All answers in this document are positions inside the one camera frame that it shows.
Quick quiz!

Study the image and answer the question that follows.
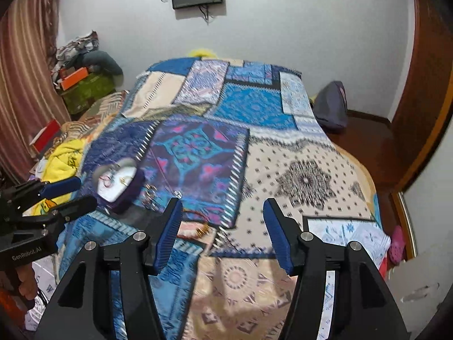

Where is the red string beaded bracelet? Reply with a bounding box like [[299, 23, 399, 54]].
[[98, 163, 130, 190]]

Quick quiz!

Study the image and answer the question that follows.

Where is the left hand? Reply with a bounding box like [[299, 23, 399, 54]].
[[16, 263, 38, 300]]

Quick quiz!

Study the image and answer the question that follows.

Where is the yellow cartoon blanket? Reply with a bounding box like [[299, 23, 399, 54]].
[[24, 139, 86, 216]]

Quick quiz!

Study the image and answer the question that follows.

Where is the red flat box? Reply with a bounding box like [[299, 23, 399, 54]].
[[29, 119, 62, 157]]

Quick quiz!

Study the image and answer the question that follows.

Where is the white cabinet with stickers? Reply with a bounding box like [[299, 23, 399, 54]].
[[385, 252, 452, 339]]

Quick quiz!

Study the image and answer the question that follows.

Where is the purple heart-shaped tin box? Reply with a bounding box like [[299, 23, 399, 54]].
[[92, 157, 145, 213]]

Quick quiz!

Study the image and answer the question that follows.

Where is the pink slipper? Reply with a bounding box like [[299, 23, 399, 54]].
[[388, 226, 405, 265]]

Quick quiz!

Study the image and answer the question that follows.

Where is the striped red brown curtain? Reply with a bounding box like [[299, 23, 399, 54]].
[[1, 0, 70, 183]]

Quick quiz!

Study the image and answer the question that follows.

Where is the green patterned storage box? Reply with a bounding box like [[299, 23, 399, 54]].
[[61, 72, 115, 115]]

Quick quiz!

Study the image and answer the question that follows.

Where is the orange shoe box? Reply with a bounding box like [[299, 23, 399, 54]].
[[61, 67, 88, 91]]

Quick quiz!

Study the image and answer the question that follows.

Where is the pile of printed clothes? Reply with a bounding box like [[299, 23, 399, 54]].
[[51, 31, 99, 81]]

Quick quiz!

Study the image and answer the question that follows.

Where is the patchwork patterned bedspread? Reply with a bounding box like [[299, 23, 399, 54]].
[[56, 58, 390, 339]]

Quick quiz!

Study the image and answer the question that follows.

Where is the yellow round object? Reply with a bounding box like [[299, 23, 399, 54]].
[[187, 48, 218, 59]]

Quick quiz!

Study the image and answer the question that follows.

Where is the grey purple backpack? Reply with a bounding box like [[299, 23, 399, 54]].
[[312, 81, 348, 131]]

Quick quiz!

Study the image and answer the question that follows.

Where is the brown wooden door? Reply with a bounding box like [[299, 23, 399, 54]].
[[392, 0, 452, 193]]

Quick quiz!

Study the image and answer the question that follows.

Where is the silver ring keychain cluster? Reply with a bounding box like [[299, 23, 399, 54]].
[[142, 183, 158, 211]]

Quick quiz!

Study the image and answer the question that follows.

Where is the red orange braided bracelet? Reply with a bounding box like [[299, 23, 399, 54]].
[[180, 209, 211, 240]]

